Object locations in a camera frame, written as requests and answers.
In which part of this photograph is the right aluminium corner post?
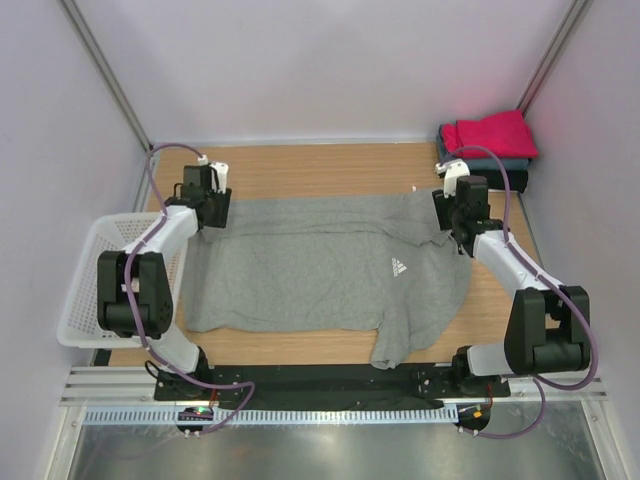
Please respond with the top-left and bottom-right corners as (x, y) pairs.
(517, 0), (594, 117)

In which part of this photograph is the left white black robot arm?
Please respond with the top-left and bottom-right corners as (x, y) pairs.
(97, 157), (232, 400)

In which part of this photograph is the folded pink t shirt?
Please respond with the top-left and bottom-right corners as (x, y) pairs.
(440, 110), (538, 159)

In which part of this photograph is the slotted cable duct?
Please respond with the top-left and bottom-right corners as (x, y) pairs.
(83, 405), (458, 427)

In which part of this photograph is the folded black t shirt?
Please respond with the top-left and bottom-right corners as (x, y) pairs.
(469, 169), (530, 194)

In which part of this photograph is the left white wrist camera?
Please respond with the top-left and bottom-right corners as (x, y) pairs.
(197, 155), (230, 193)

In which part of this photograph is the left aluminium corner post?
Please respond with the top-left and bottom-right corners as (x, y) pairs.
(58, 0), (152, 151)

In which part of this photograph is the aluminium rail frame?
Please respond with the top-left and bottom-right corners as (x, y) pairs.
(60, 366), (608, 406)

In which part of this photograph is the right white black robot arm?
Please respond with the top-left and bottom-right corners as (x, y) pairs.
(433, 174), (599, 396)

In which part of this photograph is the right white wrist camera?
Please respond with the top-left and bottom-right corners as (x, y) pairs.
(435, 158), (470, 198)

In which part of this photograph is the white plastic basket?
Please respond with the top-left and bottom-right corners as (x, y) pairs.
(57, 213), (187, 349)

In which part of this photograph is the aluminium corner post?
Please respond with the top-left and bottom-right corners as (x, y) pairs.
(58, 0), (152, 151)
(517, 0), (594, 117)

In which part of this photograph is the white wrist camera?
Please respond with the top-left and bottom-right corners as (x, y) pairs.
(197, 155), (230, 193)
(435, 158), (470, 198)

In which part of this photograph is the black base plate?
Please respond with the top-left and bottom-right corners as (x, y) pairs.
(145, 357), (511, 432)

